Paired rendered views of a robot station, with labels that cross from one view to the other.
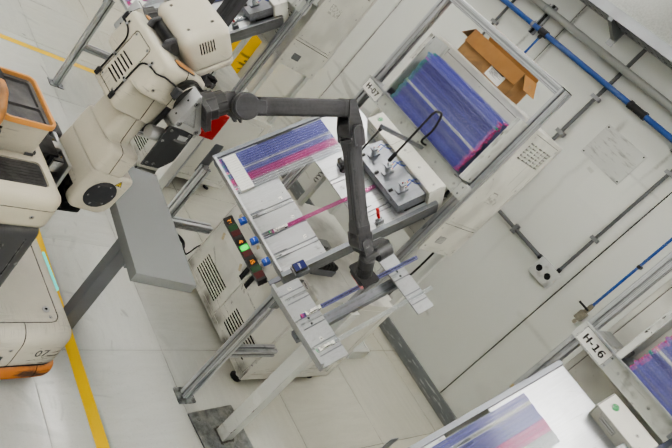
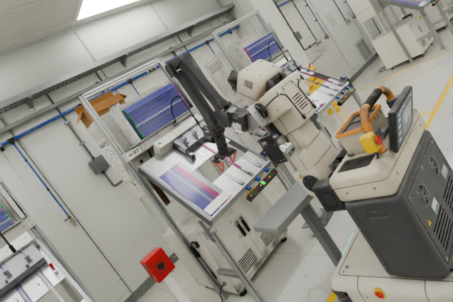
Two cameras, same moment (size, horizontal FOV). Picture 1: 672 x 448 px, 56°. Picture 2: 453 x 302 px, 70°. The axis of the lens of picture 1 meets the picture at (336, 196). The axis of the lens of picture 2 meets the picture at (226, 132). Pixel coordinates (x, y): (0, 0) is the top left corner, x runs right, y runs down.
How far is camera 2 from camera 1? 2.77 m
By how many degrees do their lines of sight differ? 70
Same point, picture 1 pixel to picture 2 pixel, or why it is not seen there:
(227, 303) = (257, 245)
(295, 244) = (250, 162)
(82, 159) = (329, 153)
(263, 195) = (227, 185)
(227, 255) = (234, 249)
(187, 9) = (258, 69)
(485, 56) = (103, 108)
